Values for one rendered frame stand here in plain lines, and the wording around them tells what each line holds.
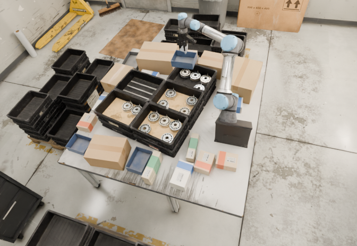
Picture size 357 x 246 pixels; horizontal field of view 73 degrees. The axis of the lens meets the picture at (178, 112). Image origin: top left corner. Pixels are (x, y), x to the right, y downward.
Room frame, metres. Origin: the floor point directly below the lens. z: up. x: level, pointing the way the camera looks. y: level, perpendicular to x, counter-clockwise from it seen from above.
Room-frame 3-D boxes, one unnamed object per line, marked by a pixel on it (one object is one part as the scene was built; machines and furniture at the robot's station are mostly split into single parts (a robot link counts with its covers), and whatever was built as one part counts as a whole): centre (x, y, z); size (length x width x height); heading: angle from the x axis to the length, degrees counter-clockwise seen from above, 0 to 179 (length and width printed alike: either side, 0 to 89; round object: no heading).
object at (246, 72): (1.63, -0.65, 0.80); 0.40 x 0.30 x 0.20; 148
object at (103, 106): (1.41, 0.50, 0.87); 0.40 x 0.30 x 0.11; 55
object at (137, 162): (0.95, 0.38, 0.74); 0.20 x 0.15 x 0.07; 152
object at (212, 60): (1.91, -0.45, 0.78); 0.30 x 0.22 x 0.16; 60
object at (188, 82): (1.66, -0.18, 0.87); 0.40 x 0.30 x 0.11; 55
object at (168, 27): (3.23, -0.20, 0.31); 0.40 x 0.30 x 0.34; 65
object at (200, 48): (2.70, -0.40, 0.31); 0.40 x 0.30 x 0.34; 65
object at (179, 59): (1.70, -0.12, 1.10); 0.20 x 0.15 x 0.07; 66
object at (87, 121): (1.44, 0.87, 0.74); 0.16 x 0.12 x 0.07; 156
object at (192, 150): (1.01, -0.07, 0.73); 0.24 x 0.06 x 0.06; 159
